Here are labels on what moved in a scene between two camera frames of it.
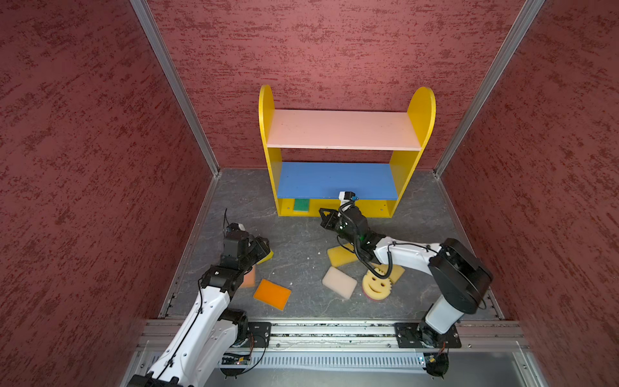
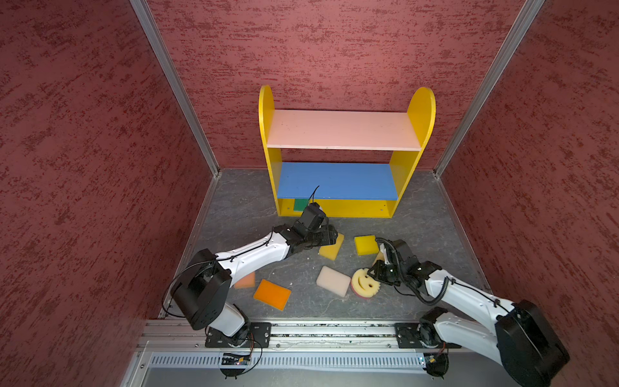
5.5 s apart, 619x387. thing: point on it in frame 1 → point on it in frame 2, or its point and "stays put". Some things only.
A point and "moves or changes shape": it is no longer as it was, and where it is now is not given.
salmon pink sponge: (249, 279) stays put
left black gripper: (261, 248) → (328, 235)
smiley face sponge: (375, 287) moves or changes shape
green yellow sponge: (301, 205) stays put
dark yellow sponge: (339, 255) moves or changes shape
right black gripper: (328, 222) → (377, 272)
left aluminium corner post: (177, 81) stays put
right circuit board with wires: (438, 364) stays put
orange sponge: (272, 294) stays put
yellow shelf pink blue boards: (315, 155) stays put
